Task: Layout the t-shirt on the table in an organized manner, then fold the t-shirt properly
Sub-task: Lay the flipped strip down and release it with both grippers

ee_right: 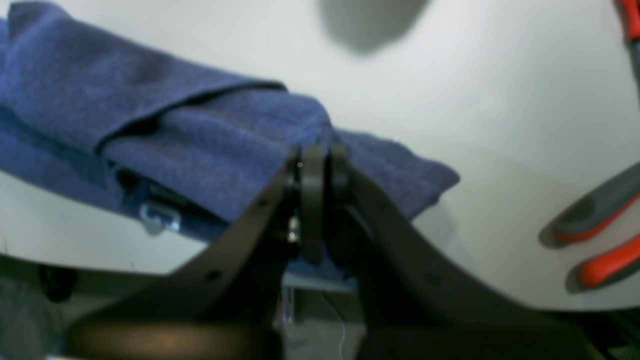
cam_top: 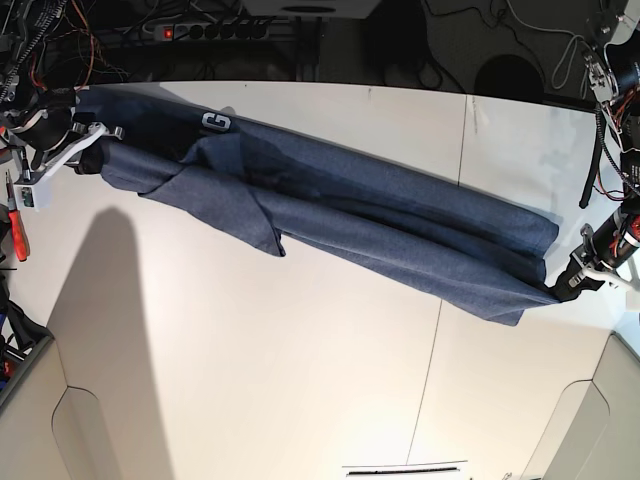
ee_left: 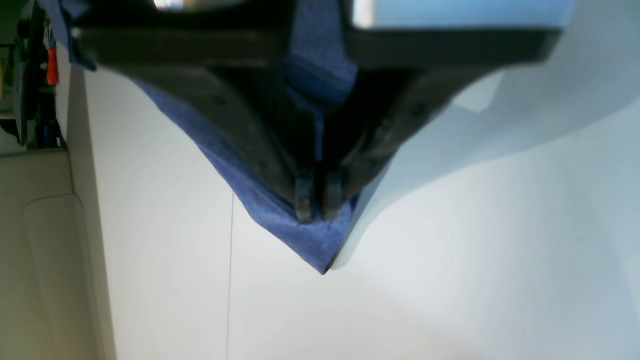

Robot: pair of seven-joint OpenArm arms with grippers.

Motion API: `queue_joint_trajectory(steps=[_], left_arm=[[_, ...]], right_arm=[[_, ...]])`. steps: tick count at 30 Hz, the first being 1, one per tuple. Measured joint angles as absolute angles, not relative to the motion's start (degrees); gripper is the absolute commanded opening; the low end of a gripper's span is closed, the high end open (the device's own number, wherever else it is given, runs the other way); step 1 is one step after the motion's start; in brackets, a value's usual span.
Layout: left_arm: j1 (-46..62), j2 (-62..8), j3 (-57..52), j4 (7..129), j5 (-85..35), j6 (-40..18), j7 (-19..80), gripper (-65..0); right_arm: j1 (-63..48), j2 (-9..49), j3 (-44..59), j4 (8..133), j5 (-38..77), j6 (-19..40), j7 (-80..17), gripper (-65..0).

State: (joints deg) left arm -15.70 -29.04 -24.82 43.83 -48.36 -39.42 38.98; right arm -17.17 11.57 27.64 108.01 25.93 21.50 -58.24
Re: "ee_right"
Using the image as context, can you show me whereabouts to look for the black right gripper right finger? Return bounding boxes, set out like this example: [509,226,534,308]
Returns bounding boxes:
[325,144,608,360]

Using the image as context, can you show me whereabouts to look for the red grey pliers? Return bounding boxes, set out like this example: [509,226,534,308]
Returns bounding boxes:
[538,162,640,294]

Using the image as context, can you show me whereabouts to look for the blue t-shirt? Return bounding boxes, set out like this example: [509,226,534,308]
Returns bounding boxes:
[0,0,461,286]

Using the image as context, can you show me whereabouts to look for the red handled cutters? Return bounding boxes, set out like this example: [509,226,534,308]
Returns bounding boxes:
[614,0,640,88]

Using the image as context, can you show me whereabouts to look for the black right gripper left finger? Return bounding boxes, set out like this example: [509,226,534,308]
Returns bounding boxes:
[65,145,326,360]

